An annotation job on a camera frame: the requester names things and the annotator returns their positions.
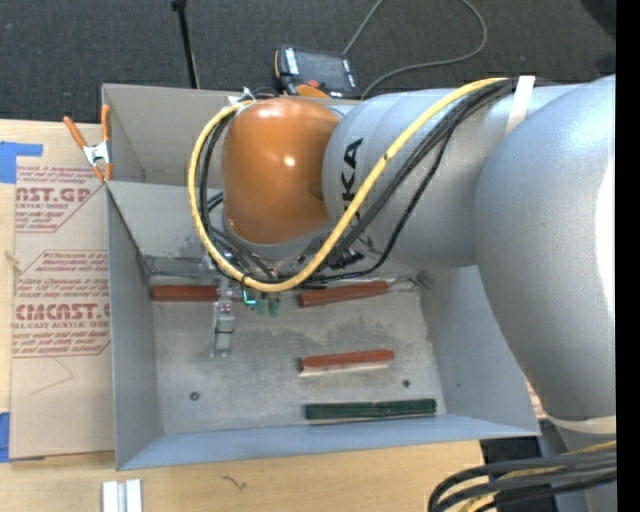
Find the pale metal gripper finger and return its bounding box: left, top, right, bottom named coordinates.
left=209, top=300, right=225, bottom=358
left=222, top=299, right=237, bottom=357

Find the brown cardboard board red print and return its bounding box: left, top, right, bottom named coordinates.
left=0, top=118, right=117, bottom=462

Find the dark green flat block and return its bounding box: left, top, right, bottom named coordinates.
left=304, top=397, right=439, bottom=422

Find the black cylinder on white bracket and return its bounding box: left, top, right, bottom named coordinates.
left=325, top=246, right=367, bottom=272

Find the grey metal bin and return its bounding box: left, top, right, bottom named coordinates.
left=101, top=83, right=543, bottom=472

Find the red-brown flat block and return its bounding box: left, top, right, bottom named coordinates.
left=298, top=348, right=396, bottom=378
left=151, top=283, right=220, bottom=303
left=298, top=279, right=391, bottom=308

